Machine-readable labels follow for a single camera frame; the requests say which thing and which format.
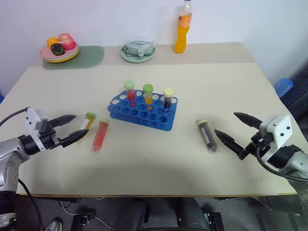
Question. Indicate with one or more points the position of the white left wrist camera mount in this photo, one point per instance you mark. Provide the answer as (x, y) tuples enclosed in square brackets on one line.
[(31, 120)]

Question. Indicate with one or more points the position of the blue stacked stools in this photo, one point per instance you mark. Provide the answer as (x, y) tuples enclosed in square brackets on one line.
[(284, 87)]

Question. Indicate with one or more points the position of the pink plate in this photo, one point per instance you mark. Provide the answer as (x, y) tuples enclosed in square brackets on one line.
[(45, 51)]

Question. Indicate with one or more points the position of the yellow toy food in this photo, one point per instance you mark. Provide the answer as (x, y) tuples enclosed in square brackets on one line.
[(51, 42)]

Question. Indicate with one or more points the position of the orange drink bottle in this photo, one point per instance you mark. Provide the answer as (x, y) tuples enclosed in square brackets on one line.
[(181, 41)]

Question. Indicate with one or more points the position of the grey shoe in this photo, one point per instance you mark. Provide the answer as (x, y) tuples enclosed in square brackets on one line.
[(54, 226)]

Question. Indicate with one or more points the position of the red tube, cream cap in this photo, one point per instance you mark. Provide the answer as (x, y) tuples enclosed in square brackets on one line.
[(100, 136)]

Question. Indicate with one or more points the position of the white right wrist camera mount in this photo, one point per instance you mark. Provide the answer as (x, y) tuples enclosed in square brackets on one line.
[(279, 130)]

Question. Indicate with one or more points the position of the black box under table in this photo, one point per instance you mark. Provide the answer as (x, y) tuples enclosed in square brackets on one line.
[(214, 222), (81, 222)]

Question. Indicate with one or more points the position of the blue test tube rack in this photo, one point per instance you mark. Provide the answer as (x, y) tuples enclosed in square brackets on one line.
[(144, 118)]

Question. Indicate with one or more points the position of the pink toy cake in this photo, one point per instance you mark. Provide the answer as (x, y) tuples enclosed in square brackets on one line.
[(65, 41)]

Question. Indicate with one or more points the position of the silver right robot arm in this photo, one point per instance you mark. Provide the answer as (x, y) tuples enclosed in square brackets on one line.
[(297, 158)]

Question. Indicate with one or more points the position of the pale green round plate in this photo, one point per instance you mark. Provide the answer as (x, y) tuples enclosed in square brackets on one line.
[(134, 59)]

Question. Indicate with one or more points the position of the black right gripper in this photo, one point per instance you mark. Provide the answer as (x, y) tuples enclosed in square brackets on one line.
[(261, 142)]

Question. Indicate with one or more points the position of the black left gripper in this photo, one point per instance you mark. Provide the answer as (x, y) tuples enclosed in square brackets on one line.
[(49, 140)]

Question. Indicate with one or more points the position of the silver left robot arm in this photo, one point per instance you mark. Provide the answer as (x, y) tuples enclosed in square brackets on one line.
[(9, 146)]

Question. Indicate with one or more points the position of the dark tube, yellow cap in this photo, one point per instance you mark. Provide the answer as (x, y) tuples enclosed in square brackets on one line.
[(167, 102)]

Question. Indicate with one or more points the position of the red tube, green cap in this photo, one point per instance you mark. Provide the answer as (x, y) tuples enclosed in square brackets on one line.
[(131, 95)]

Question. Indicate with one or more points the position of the green placemat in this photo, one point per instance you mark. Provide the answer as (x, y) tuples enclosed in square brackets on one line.
[(89, 57)]

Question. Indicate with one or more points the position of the labelled yellow tube, green cap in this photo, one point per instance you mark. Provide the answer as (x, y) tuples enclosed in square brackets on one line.
[(88, 122)]

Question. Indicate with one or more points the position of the yellow plate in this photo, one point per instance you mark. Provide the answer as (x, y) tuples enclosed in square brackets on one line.
[(63, 60)]

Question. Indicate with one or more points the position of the brown tube, cream cap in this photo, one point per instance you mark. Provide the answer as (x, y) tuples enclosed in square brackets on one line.
[(208, 137)]

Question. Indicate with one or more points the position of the grey face mask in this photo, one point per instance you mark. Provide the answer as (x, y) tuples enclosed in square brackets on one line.
[(136, 48)]

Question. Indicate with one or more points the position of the orange tube, green cap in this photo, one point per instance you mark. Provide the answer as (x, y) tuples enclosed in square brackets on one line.
[(148, 98)]

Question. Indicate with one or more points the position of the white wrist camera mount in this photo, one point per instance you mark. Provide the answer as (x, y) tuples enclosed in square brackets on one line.
[(31, 120), (279, 130)]

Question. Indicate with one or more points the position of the black and green toy food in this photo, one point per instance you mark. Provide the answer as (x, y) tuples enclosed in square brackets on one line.
[(57, 49)]

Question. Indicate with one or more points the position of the black carbon-pattern object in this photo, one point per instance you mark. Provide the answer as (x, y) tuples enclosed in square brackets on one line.
[(298, 96)]

